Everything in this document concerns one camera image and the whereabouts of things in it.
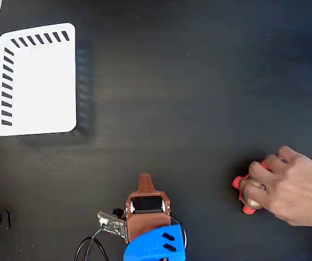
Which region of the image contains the gold shell red turtle toy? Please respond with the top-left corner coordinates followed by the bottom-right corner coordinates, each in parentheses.
top-left (232, 160), bottom-right (275, 216)

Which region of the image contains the white slotted tray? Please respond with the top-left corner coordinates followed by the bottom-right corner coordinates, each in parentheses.
top-left (0, 22), bottom-right (77, 137)

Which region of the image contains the person's bare hand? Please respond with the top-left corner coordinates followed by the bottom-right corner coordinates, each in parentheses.
top-left (239, 145), bottom-right (312, 227)

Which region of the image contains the bare circuit board camera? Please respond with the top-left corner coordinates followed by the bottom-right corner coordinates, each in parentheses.
top-left (97, 208), bottom-right (127, 244)

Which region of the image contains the thin green wire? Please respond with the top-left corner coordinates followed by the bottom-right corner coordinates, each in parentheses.
top-left (85, 226), bottom-right (104, 261)

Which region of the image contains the black looped cable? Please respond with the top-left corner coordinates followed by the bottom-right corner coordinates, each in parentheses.
top-left (74, 237), bottom-right (109, 261)

